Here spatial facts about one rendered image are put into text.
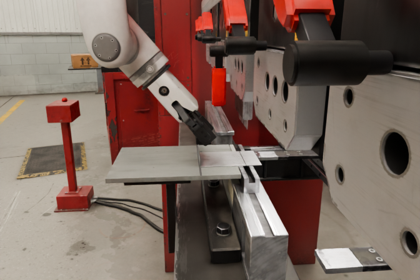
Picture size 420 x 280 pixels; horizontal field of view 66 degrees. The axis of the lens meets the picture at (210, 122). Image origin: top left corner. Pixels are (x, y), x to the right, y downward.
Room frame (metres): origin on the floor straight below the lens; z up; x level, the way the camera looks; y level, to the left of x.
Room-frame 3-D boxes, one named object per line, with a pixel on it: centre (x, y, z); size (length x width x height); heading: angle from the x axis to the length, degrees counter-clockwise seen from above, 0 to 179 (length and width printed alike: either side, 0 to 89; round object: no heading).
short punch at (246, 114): (0.69, -0.07, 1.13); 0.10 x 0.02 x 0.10; 5
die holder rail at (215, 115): (1.23, -0.03, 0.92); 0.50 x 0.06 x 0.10; 5
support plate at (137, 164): (0.67, 0.08, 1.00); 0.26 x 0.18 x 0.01; 95
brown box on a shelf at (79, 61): (2.85, 1.08, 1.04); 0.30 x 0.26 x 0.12; 19
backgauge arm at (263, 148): (1.16, -0.41, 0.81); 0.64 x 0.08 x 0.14; 95
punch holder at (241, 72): (0.51, -0.08, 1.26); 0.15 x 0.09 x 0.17; 5
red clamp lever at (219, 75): (0.53, -0.02, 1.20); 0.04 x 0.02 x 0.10; 95
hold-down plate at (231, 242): (0.64, -0.02, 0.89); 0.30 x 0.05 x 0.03; 5
